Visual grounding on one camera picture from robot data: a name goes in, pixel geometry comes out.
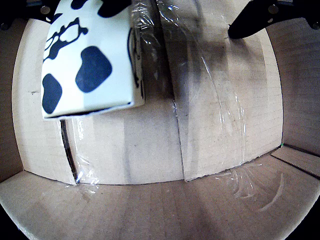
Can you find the cow print white carton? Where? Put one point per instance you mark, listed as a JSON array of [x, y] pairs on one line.
[[100, 82]]

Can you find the large open cardboard tray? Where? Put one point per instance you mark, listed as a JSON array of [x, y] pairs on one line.
[[175, 200]]

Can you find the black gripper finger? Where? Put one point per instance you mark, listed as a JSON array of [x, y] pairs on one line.
[[252, 20], [30, 10]]

